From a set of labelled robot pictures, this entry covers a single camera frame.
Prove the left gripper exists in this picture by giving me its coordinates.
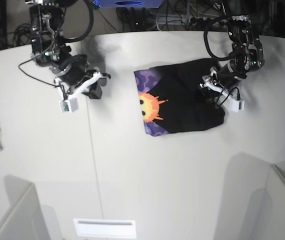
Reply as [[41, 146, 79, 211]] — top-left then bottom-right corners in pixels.
[[196, 16, 265, 104]]

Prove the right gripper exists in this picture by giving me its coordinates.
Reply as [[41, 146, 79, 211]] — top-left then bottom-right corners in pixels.
[[29, 4, 111, 100]]

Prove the black T-shirt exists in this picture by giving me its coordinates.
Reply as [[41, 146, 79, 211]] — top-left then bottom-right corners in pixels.
[[134, 58, 226, 137]]

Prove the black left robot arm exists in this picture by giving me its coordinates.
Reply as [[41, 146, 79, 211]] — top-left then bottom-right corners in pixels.
[[200, 0, 265, 112]]

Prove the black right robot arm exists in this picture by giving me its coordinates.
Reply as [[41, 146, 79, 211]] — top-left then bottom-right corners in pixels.
[[26, 0, 111, 102]]

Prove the blue device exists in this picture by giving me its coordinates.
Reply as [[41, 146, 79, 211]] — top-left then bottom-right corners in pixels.
[[93, 0, 164, 8]]

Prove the grey partition panel right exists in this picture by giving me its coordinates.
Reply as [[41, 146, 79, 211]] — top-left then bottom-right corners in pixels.
[[242, 163, 285, 240]]

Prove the grey partition panel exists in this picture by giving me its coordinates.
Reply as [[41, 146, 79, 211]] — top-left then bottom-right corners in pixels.
[[0, 174, 64, 240], [242, 163, 285, 240]]

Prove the white paper label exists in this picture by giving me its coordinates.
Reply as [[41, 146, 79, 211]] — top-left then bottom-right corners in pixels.
[[73, 218, 137, 239]]

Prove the grey partition panel left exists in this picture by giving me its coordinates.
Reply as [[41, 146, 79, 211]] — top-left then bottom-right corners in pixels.
[[0, 174, 64, 240]]

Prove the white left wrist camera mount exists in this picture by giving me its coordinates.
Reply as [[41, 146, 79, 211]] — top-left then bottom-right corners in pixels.
[[199, 66, 245, 113]]

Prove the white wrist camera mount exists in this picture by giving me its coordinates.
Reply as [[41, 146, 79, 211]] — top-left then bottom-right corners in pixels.
[[199, 66, 245, 113], [54, 70, 100, 113]]

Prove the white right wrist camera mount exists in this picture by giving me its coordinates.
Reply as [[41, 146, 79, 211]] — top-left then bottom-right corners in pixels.
[[54, 70, 100, 113]]

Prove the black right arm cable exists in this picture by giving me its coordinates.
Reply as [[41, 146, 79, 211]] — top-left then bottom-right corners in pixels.
[[62, 0, 95, 42]]

